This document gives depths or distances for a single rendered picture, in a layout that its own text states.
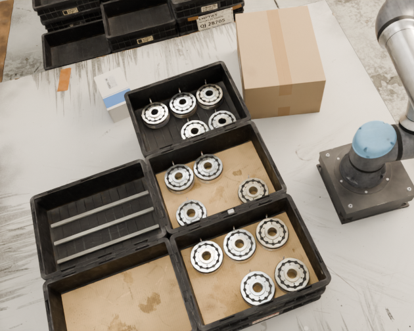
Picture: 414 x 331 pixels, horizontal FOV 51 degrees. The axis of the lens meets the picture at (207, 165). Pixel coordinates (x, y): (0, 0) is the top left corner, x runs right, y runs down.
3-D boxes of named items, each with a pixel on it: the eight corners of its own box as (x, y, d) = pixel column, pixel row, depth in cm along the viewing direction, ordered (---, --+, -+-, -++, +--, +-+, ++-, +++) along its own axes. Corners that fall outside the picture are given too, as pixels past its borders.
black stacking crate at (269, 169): (252, 138, 161) (252, 120, 151) (286, 206, 147) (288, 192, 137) (151, 173, 158) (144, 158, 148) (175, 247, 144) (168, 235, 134)
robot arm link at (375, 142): (344, 142, 146) (350, 120, 134) (385, 136, 145) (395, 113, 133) (353, 174, 140) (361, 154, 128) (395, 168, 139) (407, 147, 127)
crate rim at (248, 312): (288, 194, 138) (288, 191, 136) (332, 283, 124) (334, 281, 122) (169, 238, 135) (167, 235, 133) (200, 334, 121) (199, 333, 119)
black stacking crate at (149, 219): (150, 174, 158) (142, 158, 148) (173, 247, 144) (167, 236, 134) (45, 211, 155) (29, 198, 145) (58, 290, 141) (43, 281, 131)
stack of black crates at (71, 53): (115, 44, 285) (105, 18, 265) (122, 79, 270) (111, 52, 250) (56, 60, 284) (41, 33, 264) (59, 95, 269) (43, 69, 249)
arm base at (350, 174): (379, 148, 154) (385, 132, 145) (390, 186, 147) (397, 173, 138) (336, 152, 156) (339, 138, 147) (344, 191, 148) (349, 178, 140)
